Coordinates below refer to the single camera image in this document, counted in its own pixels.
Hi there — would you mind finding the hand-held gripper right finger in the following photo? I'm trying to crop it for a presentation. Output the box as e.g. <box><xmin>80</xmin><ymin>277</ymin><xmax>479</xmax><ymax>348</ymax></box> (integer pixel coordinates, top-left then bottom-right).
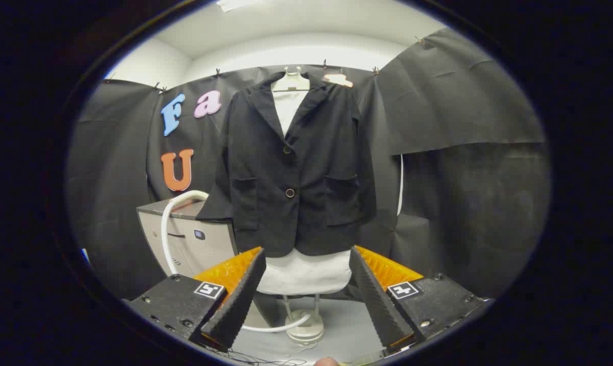
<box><xmin>349</xmin><ymin>245</ymin><xmax>492</xmax><ymax>354</ymax></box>

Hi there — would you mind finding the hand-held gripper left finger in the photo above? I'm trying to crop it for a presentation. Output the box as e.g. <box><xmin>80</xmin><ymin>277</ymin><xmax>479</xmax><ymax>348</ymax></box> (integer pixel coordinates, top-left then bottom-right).
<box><xmin>128</xmin><ymin>247</ymin><xmax>267</xmax><ymax>352</ymax></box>

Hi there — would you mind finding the grey garment steamer base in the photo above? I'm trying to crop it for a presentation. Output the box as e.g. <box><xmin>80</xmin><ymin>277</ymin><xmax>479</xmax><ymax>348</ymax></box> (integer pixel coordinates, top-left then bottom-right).
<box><xmin>136</xmin><ymin>198</ymin><xmax>238</xmax><ymax>278</ymax></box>

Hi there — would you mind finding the white garment steamer hose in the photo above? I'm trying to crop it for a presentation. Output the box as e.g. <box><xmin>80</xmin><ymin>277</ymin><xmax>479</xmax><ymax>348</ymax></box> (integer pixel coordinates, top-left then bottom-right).
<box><xmin>161</xmin><ymin>190</ymin><xmax>312</xmax><ymax>333</ymax></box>

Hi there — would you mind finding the black jacket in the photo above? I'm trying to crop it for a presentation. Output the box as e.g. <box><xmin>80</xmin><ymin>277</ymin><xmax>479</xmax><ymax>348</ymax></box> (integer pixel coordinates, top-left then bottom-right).
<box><xmin>196</xmin><ymin>71</ymin><xmax>377</xmax><ymax>258</ymax></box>

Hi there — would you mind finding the white board stand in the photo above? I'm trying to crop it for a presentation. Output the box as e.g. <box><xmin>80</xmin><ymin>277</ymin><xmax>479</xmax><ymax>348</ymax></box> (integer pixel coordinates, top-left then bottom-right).
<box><xmin>282</xmin><ymin>294</ymin><xmax>325</xmax><ymax>344</ymax></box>

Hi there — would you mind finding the black backdrop cloth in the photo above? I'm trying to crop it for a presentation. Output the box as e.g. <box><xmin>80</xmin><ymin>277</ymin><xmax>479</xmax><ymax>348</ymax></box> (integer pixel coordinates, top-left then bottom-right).
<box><xmin>66</xmin><ymin>28</ymin><xmax>551</xmax><ymax>300</ymax></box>

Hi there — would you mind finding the white plastic hanger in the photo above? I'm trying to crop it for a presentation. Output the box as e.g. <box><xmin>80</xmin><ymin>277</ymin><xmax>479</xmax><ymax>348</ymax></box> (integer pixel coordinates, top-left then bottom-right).
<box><xmin>271</xmin><ymin>66</ymin><xmax>311</xmax><ymax>94</ymax></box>

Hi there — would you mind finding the row of small black clips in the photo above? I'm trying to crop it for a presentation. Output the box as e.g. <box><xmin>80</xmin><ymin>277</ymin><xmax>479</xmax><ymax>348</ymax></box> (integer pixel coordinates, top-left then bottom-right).
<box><xmin>108</xmin><ymin>36</ymin><xmax>424</xmax><ymax>95</ymax></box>

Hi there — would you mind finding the ceiling light panel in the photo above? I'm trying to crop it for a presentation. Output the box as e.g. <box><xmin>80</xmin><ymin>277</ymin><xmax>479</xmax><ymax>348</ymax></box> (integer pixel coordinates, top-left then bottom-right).
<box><xmin>216</xmin><ymin>0</ymin><xmax>266</xmax><ymax>12</ymax></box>

